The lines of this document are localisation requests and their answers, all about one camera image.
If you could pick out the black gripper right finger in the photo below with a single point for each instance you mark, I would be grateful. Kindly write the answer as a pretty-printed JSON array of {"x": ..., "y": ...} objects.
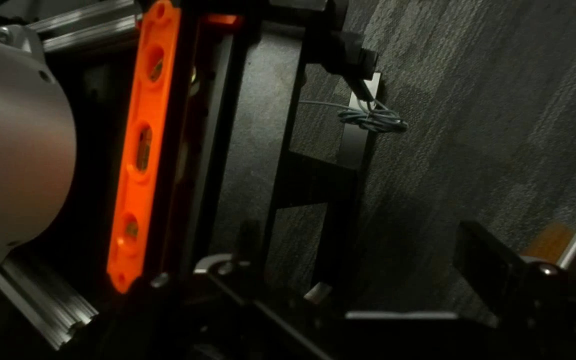
[{"x": 500, "y": 273}]

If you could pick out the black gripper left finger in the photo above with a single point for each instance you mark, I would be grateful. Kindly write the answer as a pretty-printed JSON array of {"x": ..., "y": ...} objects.
[{"x": 248, "y": 242}]

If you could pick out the aluminium extrusion rail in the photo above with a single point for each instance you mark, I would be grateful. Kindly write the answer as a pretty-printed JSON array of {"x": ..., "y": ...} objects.
[{"x": 80, "y": 30}]

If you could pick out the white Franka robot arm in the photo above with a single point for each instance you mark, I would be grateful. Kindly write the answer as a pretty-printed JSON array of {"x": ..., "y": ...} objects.
[{"x": 15, "y": 146}]

